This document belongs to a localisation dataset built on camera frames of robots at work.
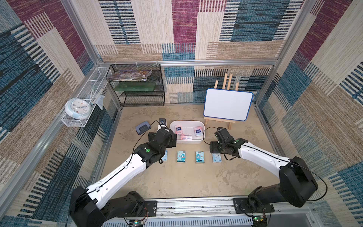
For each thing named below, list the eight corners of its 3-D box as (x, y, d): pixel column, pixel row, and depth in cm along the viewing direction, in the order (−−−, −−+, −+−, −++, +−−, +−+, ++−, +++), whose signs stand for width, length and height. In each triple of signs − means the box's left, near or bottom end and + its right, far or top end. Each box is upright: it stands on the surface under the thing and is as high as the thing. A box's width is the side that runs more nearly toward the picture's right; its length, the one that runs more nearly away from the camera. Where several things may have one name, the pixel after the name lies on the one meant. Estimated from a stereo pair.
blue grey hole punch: (138, 135, 104) (136, 132, 101) (135, 130, 107) (134, 127, 103) (151, 128, 108) (150, 125, 104) (148, 124, 110) (147, 120, 107)
